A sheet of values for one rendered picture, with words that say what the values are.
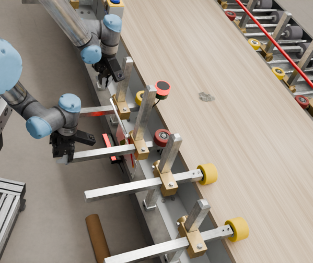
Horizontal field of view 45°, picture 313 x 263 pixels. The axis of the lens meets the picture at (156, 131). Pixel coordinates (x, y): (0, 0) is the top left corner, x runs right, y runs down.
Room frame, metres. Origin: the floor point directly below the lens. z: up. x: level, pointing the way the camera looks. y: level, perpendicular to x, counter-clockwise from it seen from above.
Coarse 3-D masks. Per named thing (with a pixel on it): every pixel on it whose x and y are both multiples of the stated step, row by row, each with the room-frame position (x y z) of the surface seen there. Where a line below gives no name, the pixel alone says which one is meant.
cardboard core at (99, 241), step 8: (88, 216) 1.14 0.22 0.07; (96, 216) 1.15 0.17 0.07; (88, 224) 1.09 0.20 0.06; (96, 224) 1.10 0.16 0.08; (96, 232) 1.05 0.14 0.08; (96, 240) 1.01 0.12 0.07; (104, 240) 1.02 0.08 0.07; (96, 248) 0.97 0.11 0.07; (104, 248) 0.97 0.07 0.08; (96, 256) 0.93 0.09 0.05; (104, 256) 0.93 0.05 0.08
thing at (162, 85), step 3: (159, 81) 1.17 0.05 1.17; (162, 81) 1.17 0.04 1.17; (156, 84) 1.15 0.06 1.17; (159, 84) 1.15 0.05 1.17; (162, 84) 1.16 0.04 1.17; (165, 84) 1.16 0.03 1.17; (168, 84) 1.17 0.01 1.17; (159, 87) 1.14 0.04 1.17; (162, 87) 1.14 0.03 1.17; (165, 87) 1.15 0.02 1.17; (168, 87) 1.15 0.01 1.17; (156, 102) 1.15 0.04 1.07; (153, 105) 1.15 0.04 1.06
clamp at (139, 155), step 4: (132, 132) 1.15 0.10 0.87; (132, 136) 1.12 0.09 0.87; (132, 140) 1.10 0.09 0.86; (136, 140) 1.11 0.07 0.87; (140, 140) 1.11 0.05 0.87; (136, 144) 1.09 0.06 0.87; (140, 144) 1.09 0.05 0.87; (144, 144) 1.10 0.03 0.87; (136, 148) 1.06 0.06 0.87; (140, 148) 1.07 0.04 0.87; (136, 152) 1.05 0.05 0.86; (140, 152) 1.05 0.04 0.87; (144, 152) 1.06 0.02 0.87; (148, 152) 1.06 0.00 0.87; (136, 156) 1.05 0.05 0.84; (140, 156) 1.04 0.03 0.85; (144, 156) 1.06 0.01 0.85; (136, 160) 1.04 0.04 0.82
